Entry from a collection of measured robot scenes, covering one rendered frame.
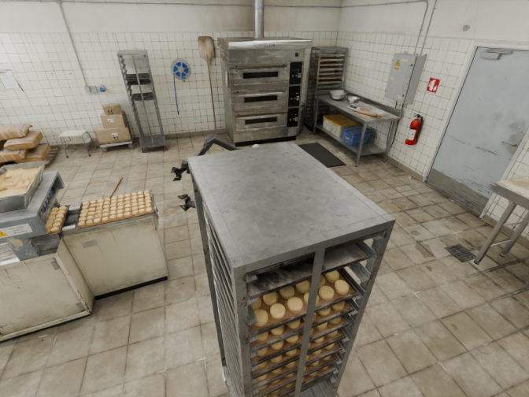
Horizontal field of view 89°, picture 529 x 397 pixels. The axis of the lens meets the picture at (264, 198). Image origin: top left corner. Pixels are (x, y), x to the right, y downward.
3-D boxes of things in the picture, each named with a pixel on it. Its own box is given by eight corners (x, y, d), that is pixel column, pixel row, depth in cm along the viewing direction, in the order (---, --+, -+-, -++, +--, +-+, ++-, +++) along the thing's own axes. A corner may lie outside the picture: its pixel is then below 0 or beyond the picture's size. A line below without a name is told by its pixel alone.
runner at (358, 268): (279, 188, 137) (279, 183, 136) (283, 187, 138) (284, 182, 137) (362, 282, 88) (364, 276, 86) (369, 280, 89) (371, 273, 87)
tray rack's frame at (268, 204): (220, 370, 208) (183, 157, 110) (280, 345, 224) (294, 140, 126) (249, 480, 158) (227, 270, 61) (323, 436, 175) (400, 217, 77)
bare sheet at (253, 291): (203, 190, 118) (202, 187, 117) (285, 173, 131) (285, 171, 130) (249, 300, 71) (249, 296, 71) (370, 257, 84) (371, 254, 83)
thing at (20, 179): (-20, 210, 176) (-25, 202, 173) (9, 174, 218) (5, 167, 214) (29, 202, 185) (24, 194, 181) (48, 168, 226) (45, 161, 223)
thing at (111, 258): (95, 302, 261) (57, 231, 212) (98, 276, 288) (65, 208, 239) (171, 280, 284) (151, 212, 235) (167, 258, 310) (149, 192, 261)
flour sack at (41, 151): (43, 162, 492) (39, 155, 484) (16, 166, 479) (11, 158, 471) (53, 148, 548) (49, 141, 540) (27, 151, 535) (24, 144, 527)
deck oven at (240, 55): (234, 152, 563) (228, 40, 453) (224, 133, 659) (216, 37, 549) (303, 143, 603) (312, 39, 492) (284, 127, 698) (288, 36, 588)
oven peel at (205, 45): (209, 139, 626) (197, 35, 536) (209, 138, 630) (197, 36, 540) (223, 137, 634) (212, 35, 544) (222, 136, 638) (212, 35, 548)
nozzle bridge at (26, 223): (1, 265, 190) (-27, 228, 172) (31, 209, 246) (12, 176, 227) (56, 253, 201) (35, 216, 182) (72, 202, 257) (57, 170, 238)
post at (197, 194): (221, 364, 204) (187, 157, 110) (225, 362, 205) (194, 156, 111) (223, 368, 201) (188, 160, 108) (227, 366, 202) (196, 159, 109)
